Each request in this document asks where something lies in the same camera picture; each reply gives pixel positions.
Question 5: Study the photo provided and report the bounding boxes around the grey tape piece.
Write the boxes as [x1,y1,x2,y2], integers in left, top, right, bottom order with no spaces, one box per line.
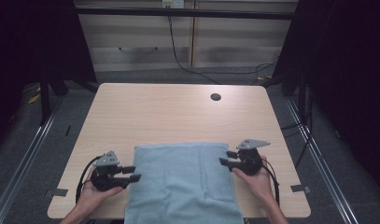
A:
[43,188,69,198]
[290,184,313,194]

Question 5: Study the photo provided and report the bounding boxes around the yellow floor tape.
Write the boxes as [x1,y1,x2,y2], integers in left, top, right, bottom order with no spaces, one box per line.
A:
[27,92,42,105]

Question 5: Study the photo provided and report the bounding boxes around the black horizontal bar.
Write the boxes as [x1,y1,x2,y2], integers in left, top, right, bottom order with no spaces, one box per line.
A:
[73,7,300,21]

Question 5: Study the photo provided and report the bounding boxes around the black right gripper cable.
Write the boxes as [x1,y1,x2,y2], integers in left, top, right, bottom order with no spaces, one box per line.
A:
[261,158,281,207]

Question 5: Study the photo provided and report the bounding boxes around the metal floor rail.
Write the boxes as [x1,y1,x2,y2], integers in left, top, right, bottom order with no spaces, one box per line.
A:
[285,96,360,224]
[0,101,64,224]

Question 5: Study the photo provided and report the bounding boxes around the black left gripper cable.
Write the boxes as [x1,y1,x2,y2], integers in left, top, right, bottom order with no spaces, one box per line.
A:
[75,154,104,204]

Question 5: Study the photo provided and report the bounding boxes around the person's left hand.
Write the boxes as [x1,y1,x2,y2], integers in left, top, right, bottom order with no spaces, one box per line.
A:
[76,167,124,213]

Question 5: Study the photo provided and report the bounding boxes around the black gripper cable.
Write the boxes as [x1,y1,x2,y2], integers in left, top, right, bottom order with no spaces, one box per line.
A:
[75,154,104,204]
[261,158,281,207]

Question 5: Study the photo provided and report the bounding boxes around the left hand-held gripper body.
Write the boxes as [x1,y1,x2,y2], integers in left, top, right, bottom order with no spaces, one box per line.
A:
[90,150,132,192]

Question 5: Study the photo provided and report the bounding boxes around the black floor cables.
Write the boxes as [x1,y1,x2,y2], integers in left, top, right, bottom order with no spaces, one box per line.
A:
[280,120,315,171]

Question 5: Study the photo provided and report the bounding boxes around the dark curtain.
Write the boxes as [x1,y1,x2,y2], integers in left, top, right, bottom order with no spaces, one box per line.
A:
[0,0,98,153]
[271,0,380,203]

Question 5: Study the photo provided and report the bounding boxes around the black metal stand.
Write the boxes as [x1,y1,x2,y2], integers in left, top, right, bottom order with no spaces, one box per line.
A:
[38,69,52,126]

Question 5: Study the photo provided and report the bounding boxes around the person's right hand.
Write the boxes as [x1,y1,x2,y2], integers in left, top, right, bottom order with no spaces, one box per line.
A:
[232,155,274,204]

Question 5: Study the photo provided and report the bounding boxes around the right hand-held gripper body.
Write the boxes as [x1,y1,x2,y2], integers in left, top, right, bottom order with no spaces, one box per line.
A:
[235,138,272,176]

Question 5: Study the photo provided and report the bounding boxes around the white wall socket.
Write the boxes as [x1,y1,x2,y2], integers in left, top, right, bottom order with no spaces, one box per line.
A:
[162,0,186,9]

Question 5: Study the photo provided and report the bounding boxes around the light blue towel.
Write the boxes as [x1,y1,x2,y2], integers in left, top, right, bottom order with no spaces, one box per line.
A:
[124,142,245,224]

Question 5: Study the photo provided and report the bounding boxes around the long black wall cable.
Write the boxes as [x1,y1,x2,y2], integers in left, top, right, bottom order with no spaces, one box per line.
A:
[167,15,278,86]

